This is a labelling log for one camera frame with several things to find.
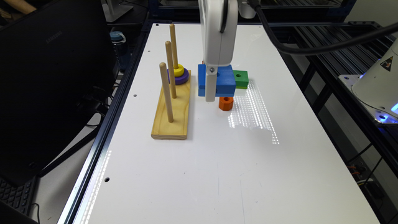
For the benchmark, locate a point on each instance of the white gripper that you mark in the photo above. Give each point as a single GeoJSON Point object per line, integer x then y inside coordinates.
{"type": "Point", "coordinates": [218, 21]}

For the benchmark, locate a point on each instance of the blue square block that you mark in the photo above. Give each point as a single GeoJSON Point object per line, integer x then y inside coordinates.
{"type": "Point", "coordinates": [225, 84]}

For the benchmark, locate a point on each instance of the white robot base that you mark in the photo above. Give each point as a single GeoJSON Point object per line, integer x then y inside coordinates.
{"type": "Point", "coordinates": [376, 89]}

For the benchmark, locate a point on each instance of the green square block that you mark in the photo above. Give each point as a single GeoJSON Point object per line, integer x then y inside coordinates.
{"type": "Point", "coordinates": [241, 79]}

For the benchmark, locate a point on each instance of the orange octagonal block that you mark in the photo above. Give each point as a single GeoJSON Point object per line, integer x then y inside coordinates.
{"type": "Point", "coordinates": [226, 103]}

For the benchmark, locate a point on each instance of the front wooden peg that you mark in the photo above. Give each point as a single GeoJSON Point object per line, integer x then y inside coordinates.
{"type": "Point", "coordinates": [166, 91]}

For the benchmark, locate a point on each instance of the wooden peg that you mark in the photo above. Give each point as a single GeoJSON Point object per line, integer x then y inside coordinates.
{"type": "Point", "coordinates": [166, 91]}
{"type": "Point", "coordinates": [174, 45]}
{"type": "Point", "coordinates": [168, 47]}

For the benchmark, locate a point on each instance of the middle wooden peg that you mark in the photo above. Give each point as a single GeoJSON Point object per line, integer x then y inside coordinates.
{"type": "Point", "coordinates": [168, 47]}

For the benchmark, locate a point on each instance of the rear wooden peg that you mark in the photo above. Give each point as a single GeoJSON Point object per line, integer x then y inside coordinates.
{"type": "Point", "coordinates": [174, 45]}

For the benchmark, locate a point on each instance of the water bottle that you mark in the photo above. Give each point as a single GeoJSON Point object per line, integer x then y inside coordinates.
{"type": "Point", "coordinates": [121, 48]}

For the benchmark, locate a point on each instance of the black Samsung monitor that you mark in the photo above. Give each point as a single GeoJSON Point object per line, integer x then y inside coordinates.
{"type": "Point", "coordinates": [57, 68]}

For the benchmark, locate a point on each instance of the black keyboard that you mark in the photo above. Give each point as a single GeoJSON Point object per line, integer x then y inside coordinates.
{"type": "Point", "coordinates": [20, 198]}

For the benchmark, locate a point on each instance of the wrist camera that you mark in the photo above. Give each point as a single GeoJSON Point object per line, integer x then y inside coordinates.
{"type": "Point", "coordinates": [245, 10]}

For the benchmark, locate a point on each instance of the black aluminium frame rack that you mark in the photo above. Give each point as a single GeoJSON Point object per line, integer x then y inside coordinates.
{"type": "Point", "coordinates": [334, 73]}

